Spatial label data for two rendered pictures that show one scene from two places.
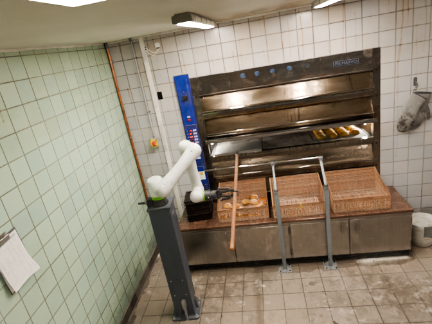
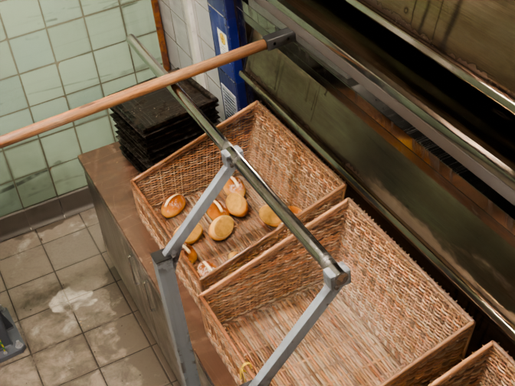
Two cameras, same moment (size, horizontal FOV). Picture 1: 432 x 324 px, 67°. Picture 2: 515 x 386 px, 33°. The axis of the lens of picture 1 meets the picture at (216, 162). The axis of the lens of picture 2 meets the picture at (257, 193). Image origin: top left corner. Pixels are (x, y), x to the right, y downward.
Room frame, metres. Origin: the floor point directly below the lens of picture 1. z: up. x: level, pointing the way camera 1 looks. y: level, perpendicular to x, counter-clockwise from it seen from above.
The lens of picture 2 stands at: (2.33, -2.01, 2.30)
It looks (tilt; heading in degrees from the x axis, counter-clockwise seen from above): 37 degrees down; 59
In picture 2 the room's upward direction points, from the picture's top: 8 degrees counter-clockwise
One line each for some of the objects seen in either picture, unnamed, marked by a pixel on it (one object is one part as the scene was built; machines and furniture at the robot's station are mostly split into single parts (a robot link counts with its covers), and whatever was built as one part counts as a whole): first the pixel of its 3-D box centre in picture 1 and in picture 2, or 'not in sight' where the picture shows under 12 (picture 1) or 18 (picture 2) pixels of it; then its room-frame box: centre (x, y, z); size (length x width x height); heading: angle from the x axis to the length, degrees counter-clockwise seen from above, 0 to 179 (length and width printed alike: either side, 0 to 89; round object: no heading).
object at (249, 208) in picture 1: (242, 199); (234, 201); (3.33, -0.22, 0.72); 0.56 x 0.49 x 0.28; 81
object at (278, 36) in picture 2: not in sight; (278, 38); (3.53, -0.26, 1.20); 0.09 x 0.04 x 0.03; 172
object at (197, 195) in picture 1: (197, 195); not in sight; (2.65, 0.21, 1.18); 0.14 x 0.13 x 0.11; 81
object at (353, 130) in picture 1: (333, 128); not in sight; (3.81, -1.48, 1.21); 0.61 x 0.48 x 0.06; 170
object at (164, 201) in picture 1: (153, 200); not in sight; (2.60, 0.59, 1.23); 0.26 x 0.15 x 0.06; 84
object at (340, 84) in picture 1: (283, 92); not in sight; (3.48, -0.83, 1.80); 1.79 x 0.11 x 0.19; 80
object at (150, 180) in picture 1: (156, 187); not in sight; (2.58, 0.53, 1.36); 0.16 x 0.13 x 0.19; 28
